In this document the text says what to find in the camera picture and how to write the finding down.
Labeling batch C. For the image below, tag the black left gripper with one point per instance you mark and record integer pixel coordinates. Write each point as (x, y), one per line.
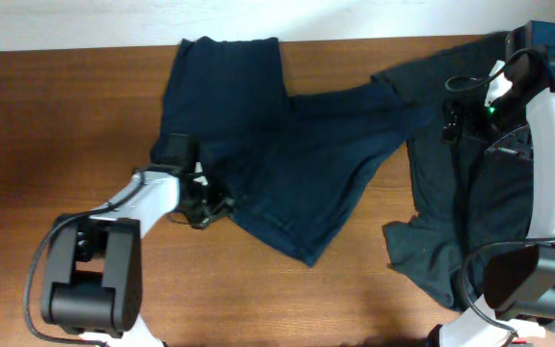
(205, 203)

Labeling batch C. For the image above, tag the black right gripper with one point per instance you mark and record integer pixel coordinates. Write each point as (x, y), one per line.
(451, 123)

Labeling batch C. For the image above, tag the dark blue shorts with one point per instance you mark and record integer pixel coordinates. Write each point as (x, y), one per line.
(296, 166)

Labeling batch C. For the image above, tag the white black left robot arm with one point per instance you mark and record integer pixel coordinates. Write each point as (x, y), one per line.
(93, 279)

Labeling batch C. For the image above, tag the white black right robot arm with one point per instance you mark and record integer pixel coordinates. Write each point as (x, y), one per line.
(518, 300)

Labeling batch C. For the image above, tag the dark grey t-shirt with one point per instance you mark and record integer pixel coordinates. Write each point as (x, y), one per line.
(464, 198)

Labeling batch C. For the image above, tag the white red garment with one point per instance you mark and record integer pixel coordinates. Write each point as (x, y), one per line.
(526, 330)

